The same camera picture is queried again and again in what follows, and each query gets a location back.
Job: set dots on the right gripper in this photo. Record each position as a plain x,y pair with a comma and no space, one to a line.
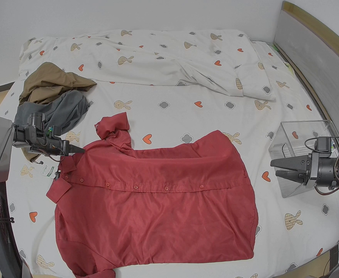
323,171

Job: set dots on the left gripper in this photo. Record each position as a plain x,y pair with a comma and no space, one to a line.
56,147

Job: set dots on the red shirt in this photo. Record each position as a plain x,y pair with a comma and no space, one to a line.
158,198

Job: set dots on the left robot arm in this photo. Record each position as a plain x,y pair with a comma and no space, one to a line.
1,155

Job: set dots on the clear plastic box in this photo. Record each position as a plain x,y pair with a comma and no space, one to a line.
291,135

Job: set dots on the grey garment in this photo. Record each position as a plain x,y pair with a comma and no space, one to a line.
68,109

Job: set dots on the brown garment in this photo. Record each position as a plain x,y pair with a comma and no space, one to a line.
50,77

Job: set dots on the bed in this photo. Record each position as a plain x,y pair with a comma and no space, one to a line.
187,114

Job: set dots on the white printed quilt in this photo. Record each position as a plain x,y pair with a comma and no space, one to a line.
158,48

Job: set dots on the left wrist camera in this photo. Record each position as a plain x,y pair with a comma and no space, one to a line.
56,131

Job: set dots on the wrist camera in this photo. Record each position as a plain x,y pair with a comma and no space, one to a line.
323,145
56,131

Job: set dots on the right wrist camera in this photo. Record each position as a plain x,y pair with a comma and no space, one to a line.
323,145

